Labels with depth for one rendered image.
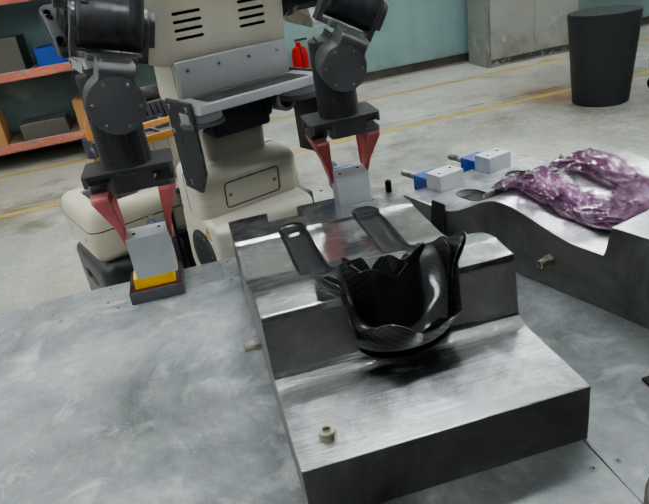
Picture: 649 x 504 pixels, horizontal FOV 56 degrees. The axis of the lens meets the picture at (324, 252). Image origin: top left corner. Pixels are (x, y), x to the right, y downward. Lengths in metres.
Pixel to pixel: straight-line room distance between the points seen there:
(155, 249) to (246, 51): 0.50
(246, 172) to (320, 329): 0.65
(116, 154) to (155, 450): 0.32
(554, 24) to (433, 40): 1.19
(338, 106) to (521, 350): 0.42
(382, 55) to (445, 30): 0.72
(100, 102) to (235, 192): 0.59
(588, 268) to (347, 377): 0.34
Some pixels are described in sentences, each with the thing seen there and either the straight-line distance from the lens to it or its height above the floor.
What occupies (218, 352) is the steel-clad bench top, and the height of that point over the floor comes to 0.80.
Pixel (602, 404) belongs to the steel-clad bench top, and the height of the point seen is 0.80.
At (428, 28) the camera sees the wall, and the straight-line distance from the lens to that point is 6.77.
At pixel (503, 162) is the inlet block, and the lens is 1.11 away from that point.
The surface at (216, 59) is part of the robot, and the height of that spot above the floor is 1.09.
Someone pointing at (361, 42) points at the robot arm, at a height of 1.13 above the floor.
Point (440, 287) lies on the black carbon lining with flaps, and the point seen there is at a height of 0.89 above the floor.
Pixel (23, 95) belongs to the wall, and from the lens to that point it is 6.23.
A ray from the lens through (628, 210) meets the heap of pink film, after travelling 0.85.
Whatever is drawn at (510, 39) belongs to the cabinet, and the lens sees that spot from 6.64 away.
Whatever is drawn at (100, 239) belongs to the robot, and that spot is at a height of 0.75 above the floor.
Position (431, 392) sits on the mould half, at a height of 0.86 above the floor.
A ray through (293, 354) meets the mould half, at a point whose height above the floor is 0.89.
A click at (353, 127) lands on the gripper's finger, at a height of 1.01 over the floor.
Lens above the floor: 1.22
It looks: 25 degrees down
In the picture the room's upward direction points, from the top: 9 degrees counter-clockwise
